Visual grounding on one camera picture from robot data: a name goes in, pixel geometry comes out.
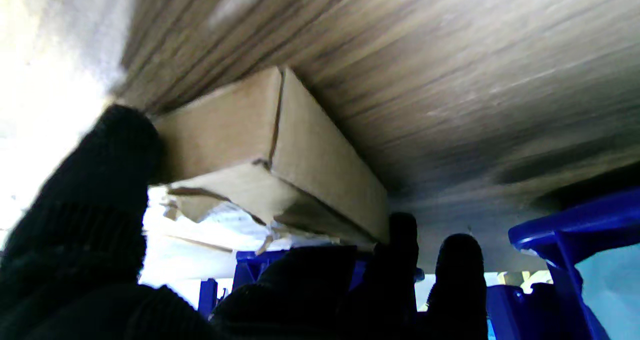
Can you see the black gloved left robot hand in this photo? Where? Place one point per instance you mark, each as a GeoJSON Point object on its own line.
{"type": "Point", "coordinates": [90, 240]}

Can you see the blue bin labelled bagged parcels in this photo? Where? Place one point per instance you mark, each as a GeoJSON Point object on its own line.
{"type": "Point", "coordinates": [247, 265]}

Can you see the paper label boxed parcels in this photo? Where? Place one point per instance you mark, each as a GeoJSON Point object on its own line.
{"type": "Point", "coordinates": [612, 290]}

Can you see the blue bin labelled boxed parcels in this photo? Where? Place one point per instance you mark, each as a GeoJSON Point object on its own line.
{"type": "Point", "coordinates": [575, 240]}

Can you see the printed warehouse backdrop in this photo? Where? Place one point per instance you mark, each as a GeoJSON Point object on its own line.
{"type": "Point", "coordinates": [40, 79]}

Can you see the small cardboard box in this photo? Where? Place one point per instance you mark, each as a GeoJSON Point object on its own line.
{"type": "Point", "coordinates": [310, 159]}

